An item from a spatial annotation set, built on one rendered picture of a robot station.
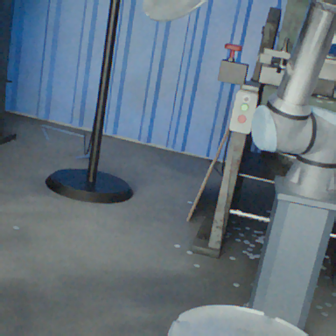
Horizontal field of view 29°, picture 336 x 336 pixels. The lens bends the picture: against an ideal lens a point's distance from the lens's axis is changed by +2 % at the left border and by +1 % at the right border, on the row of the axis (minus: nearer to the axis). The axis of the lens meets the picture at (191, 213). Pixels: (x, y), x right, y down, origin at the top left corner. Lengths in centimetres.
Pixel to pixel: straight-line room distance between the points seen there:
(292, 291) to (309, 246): 15
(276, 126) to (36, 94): 250
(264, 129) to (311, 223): 31
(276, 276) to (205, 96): 203
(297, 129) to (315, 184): 17
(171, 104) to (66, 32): 72
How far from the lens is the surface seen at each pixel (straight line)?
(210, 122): 374
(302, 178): 178
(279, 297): 188
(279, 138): 169
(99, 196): 275
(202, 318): 124
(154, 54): 372
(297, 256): 183
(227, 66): 229
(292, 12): 270
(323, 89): 237
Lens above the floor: 92
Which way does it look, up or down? 19 degrees down
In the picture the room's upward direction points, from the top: 11 degrees clockwise
